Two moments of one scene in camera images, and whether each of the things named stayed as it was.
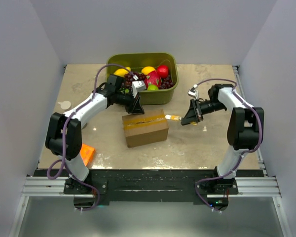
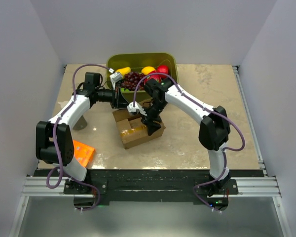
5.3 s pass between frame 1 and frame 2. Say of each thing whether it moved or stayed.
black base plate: stayed
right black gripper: moved
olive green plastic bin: stayed
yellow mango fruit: stayed
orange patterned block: stayed
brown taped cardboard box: moved
